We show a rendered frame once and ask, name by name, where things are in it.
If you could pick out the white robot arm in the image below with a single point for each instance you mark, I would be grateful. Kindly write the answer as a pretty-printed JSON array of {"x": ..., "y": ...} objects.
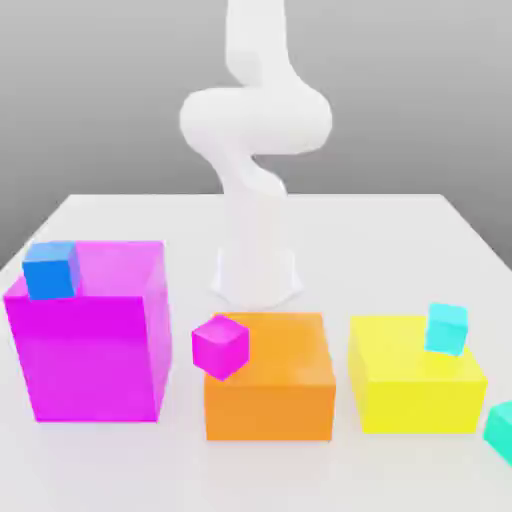
[{"x": 256, "y": 120}]

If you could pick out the small magenta cube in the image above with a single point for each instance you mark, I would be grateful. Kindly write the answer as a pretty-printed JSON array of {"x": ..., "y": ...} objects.
[{"x": 219, "y": 348}]

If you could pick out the small cyan cube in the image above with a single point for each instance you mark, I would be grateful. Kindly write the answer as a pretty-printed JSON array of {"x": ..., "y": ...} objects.
[{"x": 444, "y": 330}]

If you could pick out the small blue cube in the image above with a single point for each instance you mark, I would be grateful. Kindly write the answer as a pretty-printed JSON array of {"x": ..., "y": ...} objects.
[{"x": 50, "y": 274}]

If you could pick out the small teal cube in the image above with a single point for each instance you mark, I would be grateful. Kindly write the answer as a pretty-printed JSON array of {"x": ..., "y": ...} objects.
[{"x": 500, "y": 432}]

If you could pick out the large orange box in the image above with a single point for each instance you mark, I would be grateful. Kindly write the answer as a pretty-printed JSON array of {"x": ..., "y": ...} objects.
[{"x": 280, "y": 392}]

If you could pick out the large magenta box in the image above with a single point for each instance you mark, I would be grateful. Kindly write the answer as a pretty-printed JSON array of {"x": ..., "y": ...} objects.
[{"x": 88, "y": 352}]

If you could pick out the large yellow box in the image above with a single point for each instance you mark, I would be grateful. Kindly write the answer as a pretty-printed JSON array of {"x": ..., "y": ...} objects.
[{"x": 412, "y": 392}]

